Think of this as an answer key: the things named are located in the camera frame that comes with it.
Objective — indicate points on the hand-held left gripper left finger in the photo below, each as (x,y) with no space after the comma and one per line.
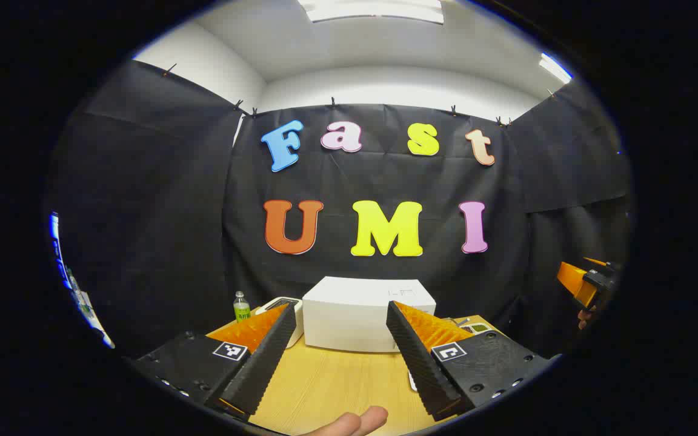
(264,363)

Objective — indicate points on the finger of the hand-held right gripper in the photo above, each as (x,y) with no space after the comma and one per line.
(573,280)

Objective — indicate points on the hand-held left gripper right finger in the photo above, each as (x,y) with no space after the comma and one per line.
(425,363)

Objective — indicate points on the white microwave oven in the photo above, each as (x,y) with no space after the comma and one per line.
(355,312)

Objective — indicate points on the white toaster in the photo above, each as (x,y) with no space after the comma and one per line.
(296,330)

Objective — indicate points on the green label drink bottle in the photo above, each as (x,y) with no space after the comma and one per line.
(241,310)

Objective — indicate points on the white divided bean dish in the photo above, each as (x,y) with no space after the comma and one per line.
(476,328)

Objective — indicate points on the white side table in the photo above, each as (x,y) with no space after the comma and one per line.
(97,327)

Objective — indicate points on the black backdrop cloth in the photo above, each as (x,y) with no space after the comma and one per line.
(173,212)

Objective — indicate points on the clear plastic bottle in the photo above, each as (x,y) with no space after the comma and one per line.
(77,290)

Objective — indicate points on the small ceiling light panel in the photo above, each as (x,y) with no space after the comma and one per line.
(555,68)

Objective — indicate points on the computer monitor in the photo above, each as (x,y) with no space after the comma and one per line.
(54,239)

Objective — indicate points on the large ceiling light panel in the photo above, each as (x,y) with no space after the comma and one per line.
(373,9)

